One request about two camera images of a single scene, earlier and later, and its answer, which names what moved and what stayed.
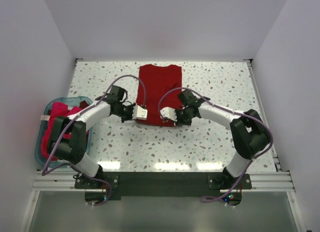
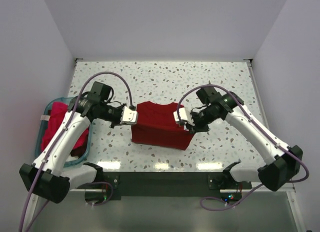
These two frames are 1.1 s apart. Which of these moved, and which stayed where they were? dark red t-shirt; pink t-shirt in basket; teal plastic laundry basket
Moved: dark red t-shirt
Stayed: teal plastic laundry basket; pink t-shirt in basket
